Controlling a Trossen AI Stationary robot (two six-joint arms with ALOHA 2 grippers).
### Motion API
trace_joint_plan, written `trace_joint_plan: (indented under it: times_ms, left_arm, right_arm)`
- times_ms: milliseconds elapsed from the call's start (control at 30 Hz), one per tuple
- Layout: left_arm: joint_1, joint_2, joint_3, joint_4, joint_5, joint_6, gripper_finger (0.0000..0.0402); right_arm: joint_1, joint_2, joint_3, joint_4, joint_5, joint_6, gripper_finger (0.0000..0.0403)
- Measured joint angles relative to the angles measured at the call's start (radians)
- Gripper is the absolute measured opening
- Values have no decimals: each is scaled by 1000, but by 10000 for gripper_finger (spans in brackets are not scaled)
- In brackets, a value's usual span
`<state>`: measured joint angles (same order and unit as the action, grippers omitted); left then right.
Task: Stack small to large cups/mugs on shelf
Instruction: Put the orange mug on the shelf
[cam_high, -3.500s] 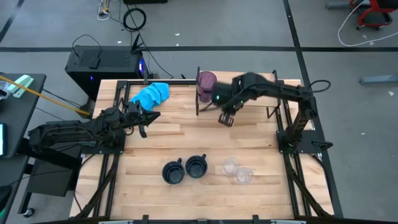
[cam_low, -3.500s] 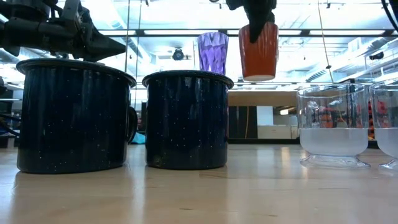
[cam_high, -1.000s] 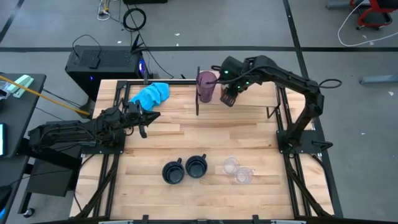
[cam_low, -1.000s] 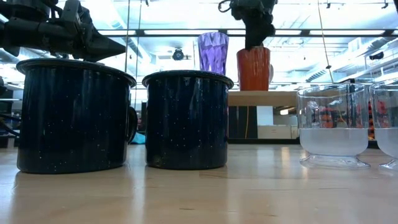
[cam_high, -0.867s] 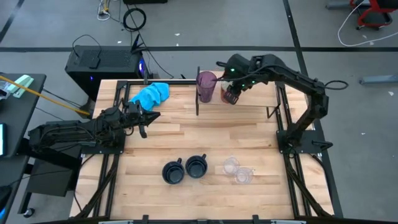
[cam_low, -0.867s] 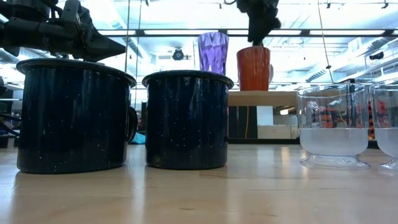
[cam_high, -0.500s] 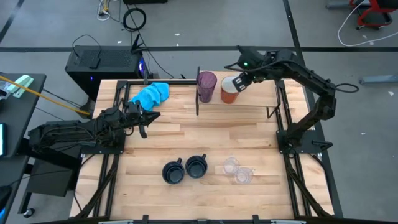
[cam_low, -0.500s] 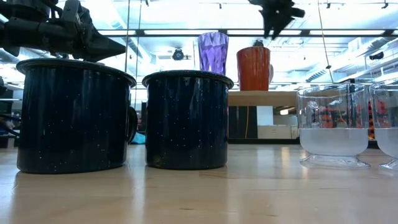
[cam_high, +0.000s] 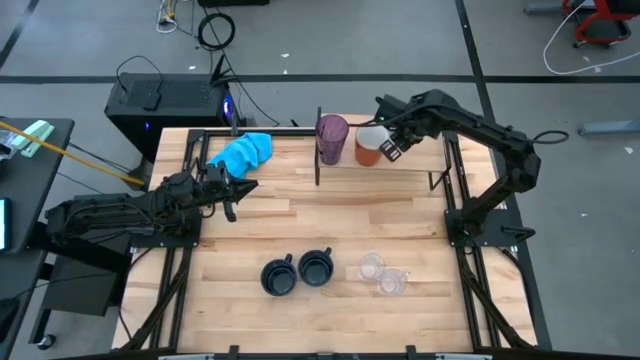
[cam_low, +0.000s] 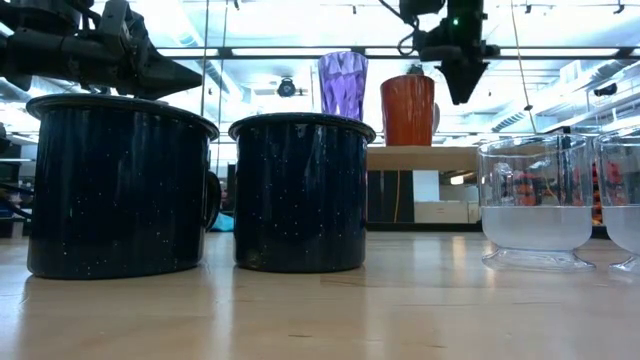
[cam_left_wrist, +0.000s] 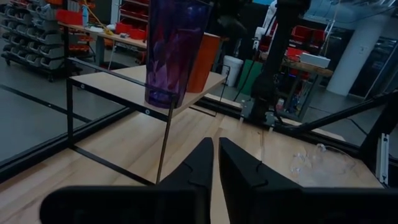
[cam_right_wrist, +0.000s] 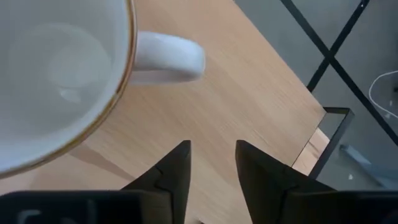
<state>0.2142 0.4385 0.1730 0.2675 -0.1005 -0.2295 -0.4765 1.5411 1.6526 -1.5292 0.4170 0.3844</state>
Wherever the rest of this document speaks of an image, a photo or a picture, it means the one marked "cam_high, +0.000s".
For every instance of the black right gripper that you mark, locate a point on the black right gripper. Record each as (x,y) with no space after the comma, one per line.
(402,122)

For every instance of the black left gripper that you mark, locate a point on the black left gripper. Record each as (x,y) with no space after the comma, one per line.
(217,182)

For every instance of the orange mug with white inside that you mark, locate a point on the orange mug with white inside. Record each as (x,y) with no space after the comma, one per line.
(369,150)

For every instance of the tall purple plastic tumbler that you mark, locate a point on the tall purple plastic tumbler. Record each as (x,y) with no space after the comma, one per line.
(332,137)

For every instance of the black mug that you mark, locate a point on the black mug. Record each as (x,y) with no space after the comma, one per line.
(278,277)
(316,267)

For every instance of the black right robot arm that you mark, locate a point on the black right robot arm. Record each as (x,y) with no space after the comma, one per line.
(490,135)

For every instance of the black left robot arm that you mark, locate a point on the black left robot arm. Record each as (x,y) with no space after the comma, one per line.
(125,207)

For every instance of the blue cloth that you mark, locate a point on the blue cloth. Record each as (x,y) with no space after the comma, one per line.
(242,152)

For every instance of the black computer tower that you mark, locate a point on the black computer tower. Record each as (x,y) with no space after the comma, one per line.
(165,117)

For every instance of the clear glass cup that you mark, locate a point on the clear glass cup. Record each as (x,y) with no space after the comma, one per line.
(392,283)
(371,266)

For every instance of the black wifi antenna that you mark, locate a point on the black wifi antenna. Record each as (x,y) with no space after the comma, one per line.
(219,70)

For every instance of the small black box on computer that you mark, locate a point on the small black box on computer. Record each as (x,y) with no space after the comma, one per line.
(151,101)

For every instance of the black cart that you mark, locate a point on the black cart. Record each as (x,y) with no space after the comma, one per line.
(80,285)

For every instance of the black side desk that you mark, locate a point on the black side desk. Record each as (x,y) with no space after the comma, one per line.
(30,195)

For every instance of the mint green stapler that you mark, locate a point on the mint green stapler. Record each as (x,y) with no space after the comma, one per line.
(32,137)

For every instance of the grey floor bar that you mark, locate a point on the grey floor bar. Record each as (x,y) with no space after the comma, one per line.
(610,127)

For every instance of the tablet screen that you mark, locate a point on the tablet screen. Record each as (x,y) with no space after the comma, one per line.
(4,225)

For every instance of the red chair base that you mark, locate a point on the red chair base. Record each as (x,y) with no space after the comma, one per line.
(600,20)

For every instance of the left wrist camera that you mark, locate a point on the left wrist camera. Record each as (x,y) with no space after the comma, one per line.
(230,211)

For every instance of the wooden shelf with black frame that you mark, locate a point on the wooden shelf with black frame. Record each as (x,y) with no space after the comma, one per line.
(420,157)

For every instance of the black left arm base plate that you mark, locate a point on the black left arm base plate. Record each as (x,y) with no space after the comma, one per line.
(165,242)

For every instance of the black aluminium table frame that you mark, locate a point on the black aluminium table frame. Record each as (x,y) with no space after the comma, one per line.
(180,280)

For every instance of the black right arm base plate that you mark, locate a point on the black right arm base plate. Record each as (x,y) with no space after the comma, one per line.
(500,227)

